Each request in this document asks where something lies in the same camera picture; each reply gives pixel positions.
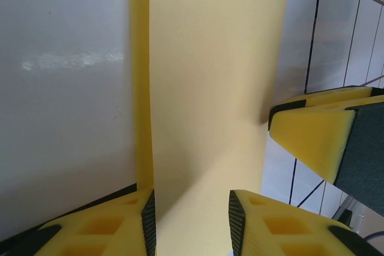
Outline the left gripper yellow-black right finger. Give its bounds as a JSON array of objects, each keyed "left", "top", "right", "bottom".
[{"left": 228, "top": 189, "right": 382, "bottom": 256}]

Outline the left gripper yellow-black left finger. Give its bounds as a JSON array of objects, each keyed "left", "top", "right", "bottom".
[{"left": 0, "top": 183, "right": 157, "bottom": 256}]

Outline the yellow cloth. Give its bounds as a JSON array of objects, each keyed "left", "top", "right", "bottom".
[{"left": 128, "top": 0, "right": 292, "bottom": 256}]

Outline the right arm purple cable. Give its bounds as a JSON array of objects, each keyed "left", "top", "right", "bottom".
[{"left": 362, "top": 230, "right": 384, "bottom": 240}]

